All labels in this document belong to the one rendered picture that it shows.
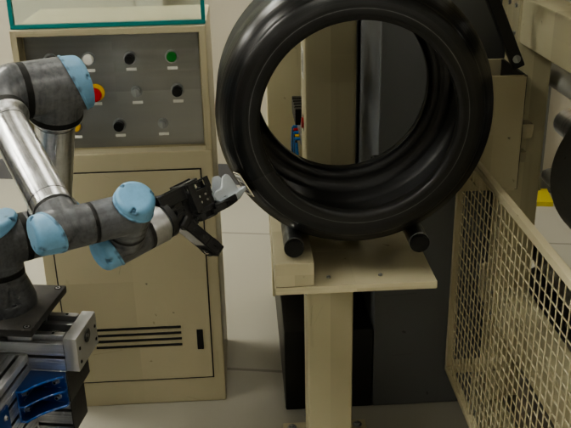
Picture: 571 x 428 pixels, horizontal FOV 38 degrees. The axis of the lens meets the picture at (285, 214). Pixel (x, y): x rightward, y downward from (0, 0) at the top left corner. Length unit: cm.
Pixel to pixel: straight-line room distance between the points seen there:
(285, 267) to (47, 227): 61
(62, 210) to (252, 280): 226
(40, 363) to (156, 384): 87
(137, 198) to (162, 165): 105
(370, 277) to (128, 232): 65
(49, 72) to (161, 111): 83
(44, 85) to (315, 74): 69
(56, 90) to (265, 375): 159
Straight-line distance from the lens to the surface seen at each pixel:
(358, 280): 191
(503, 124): 214
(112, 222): 149
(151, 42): 249
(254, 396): 293
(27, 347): 207
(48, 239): 145
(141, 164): 254
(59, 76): 175
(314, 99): 210
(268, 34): 168
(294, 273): 186
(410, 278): 193
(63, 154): 187
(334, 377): 245
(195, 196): 166
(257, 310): 343
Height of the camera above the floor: 168
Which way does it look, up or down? 23 degrees down
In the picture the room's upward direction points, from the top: 1 degrees counter-clockwise
